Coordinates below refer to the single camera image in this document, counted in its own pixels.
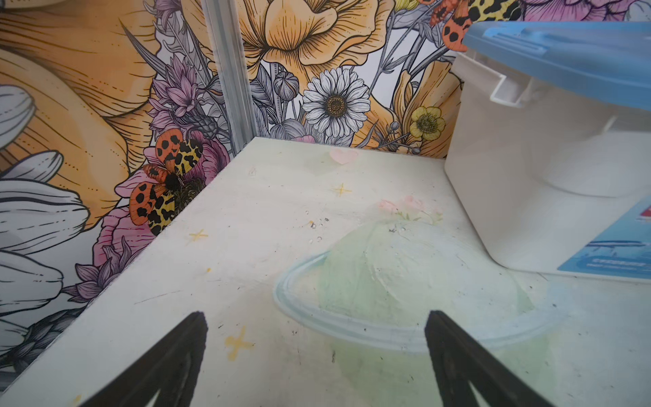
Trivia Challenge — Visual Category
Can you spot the aluminium corner frame post left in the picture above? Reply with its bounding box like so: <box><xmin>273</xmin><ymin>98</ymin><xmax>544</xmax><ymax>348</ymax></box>
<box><xmin>203</xmin><ymin>0</ymin><xmax>258</xmax><ymax>154</ymax></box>

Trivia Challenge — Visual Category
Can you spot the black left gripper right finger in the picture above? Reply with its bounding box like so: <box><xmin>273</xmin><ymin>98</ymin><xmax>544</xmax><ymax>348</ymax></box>
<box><xmin>425</xmin><ymin>310</ymin><xmax>551</xmax><ymax>406</ymax></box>

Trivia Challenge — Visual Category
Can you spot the white blue-lid storage box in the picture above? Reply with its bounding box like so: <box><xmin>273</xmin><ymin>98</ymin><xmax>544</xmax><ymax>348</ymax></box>
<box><xmin>444</xmin><ymin>21</ymin><xmax>650</xmax><ymax>280</ymax></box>

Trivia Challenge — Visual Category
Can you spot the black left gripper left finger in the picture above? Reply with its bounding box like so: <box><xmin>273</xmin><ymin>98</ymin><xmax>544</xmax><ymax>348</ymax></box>
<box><xmin>83</xmin><ymin>311</ymin><xmax>209</xmax><ymax>406</ymax></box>

